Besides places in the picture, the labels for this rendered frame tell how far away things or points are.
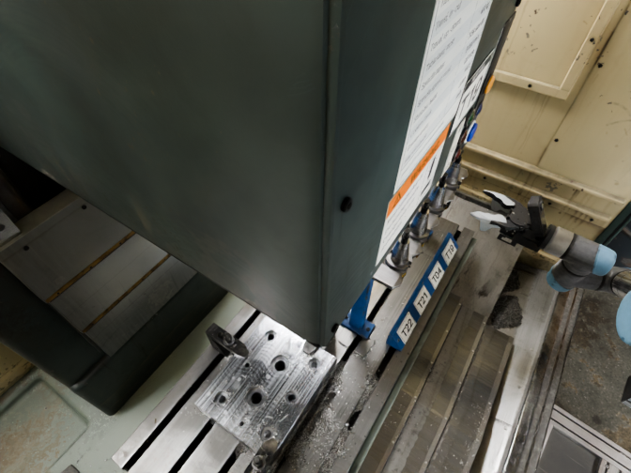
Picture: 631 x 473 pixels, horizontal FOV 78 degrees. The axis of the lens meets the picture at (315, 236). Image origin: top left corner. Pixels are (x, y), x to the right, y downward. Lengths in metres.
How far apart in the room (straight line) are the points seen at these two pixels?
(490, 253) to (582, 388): 1.06
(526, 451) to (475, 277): 0.60
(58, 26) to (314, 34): 0.22
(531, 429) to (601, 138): 0.87
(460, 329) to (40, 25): 1.38
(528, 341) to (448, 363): 0.35
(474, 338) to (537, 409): 0.28
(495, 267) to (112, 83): 1.47
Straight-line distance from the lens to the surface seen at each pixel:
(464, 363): 1.43
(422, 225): 1.00
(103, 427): 1.56
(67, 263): 1.00
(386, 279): 0.93
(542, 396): 1.41
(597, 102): 1.42
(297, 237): 0.28
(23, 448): 1.71
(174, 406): 1.19
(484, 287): 1.61
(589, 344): 2.62
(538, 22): 1.35
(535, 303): 1.74
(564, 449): 2.08
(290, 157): 0.23
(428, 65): 0.32
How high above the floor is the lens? 1.99
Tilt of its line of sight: 51 degrees down
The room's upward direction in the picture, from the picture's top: straight up
